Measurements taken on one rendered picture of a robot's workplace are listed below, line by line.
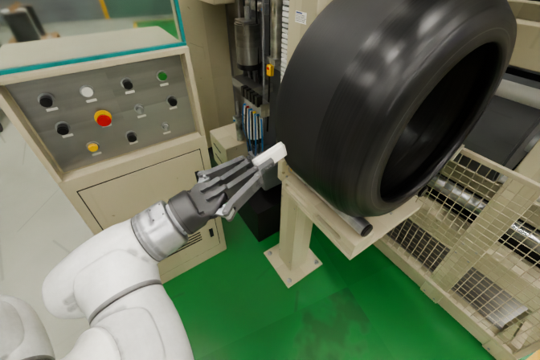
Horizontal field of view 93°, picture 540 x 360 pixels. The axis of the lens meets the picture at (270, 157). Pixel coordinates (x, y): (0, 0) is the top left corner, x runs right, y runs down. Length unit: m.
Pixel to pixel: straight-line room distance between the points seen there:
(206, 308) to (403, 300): 1.10
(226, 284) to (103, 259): 1.28
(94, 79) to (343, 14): 0.78
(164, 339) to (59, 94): 0.82
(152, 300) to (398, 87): 0.50
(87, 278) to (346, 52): 0.55
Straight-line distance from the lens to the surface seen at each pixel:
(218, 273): 1.74
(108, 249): 0.48
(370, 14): 0.57
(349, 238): 0.84
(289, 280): 1.67
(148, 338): 0.42
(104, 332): 0.42
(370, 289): 1.77
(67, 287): 0.50
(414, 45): 0.51
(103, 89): 1.05
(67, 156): 1.15
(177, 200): 0.47
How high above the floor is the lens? 1.53
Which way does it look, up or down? 39 degrees down
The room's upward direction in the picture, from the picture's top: straight up
